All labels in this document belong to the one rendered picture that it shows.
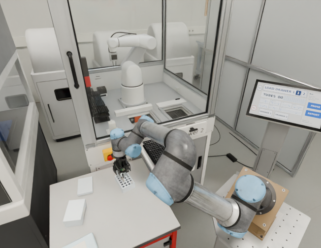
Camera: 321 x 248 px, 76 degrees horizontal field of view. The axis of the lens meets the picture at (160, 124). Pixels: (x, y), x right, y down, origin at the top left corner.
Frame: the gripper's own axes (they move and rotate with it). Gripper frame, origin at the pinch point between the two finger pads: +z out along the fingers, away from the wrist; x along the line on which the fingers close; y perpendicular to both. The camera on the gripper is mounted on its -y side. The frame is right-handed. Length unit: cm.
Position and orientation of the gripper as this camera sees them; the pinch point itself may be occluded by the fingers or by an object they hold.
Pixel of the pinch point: (121, 176)
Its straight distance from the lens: 133.9
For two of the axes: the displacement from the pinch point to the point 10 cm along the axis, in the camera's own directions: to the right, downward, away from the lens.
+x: 8.4, -2.9, 4.6
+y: 5.4, 4.5, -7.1
